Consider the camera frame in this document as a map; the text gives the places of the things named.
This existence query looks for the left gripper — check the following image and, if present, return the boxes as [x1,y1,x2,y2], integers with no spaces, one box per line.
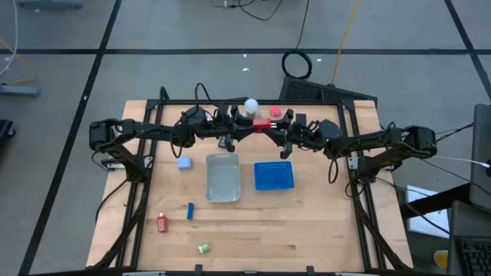
[210,103,256,153]

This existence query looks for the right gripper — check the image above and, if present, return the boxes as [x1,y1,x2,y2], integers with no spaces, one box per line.
[264,108,321,159]

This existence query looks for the red wall charger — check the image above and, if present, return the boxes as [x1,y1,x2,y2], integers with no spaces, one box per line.
[252,118,278,129]

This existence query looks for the red block with white tip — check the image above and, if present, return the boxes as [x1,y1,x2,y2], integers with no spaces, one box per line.
[156,212,170,234]

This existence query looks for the white bulb brass lamp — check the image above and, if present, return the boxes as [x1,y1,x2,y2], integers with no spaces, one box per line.
[240,97,262,120]

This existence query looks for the blue perforated plastic basket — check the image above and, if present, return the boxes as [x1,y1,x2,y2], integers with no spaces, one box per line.
[253,160,295,192]

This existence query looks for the black perforated panel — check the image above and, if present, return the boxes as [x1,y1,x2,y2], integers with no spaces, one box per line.
[278,75,379,104]

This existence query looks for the clear plastic bin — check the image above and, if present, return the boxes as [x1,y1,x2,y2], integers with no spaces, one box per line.
[205,153,242,203]

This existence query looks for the black beam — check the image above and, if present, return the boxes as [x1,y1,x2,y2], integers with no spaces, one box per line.
[398,182,472,220]

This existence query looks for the grey monitor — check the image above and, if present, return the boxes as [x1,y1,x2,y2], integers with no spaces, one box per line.
[470,103,491,212]

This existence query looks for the yellow object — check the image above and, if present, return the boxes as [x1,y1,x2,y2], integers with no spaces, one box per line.
[433,249,449,271]

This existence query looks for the grey laptop with keyboard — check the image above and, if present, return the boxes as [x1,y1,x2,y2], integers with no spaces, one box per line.
[447,199,491,276]

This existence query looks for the grey metal foot bar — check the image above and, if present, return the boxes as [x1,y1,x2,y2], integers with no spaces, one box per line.
[15,0,84,10]
[0,84,41,99]

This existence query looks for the black caster base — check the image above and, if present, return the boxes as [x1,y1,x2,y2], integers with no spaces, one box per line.
[0,119,16,140]

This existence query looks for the black coiled cable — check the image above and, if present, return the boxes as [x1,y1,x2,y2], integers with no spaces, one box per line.
[281,0,314,81]

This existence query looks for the black floor cable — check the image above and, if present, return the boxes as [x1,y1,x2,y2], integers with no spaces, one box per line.
[211,0,285,22]

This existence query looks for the yellow cable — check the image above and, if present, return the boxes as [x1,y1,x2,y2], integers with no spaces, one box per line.
[330,0,361,86]

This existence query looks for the white floor cable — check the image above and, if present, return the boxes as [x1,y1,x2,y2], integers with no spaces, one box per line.
[0,0,19,77]

